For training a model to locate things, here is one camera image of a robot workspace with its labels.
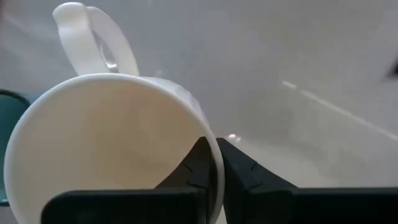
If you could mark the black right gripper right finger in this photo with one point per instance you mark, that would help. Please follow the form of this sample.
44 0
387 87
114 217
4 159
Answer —
280 205

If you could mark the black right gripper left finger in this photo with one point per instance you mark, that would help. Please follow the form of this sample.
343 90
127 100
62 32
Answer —
130 207

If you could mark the teal cup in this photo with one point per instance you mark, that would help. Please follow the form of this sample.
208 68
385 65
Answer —
9 121

